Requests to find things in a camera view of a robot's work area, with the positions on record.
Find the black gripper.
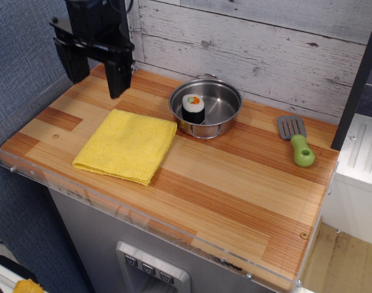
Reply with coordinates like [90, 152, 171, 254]
[49, 1, 135, 99]

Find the yellow cloth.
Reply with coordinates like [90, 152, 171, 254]
[72, 109, 177, 186]

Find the stainless steel pot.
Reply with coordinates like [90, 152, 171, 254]
[169, 74, 243, 139]

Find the toy sushi roll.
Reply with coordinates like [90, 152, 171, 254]
[181, 94, 205, 124]

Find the silver cabinet with dispenser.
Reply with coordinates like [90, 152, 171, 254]
[50, 190, 269, 292]

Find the yellow object at corner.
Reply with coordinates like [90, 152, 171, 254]
[13, 279, 45, 293]

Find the white toy sink unit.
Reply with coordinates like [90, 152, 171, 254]
[321, 114, 372, 244]

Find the grey spatula green handle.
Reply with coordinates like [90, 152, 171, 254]
[277, 115, 315, 167]

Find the black right post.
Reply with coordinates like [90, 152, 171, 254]
[331, 31, 372, 151]

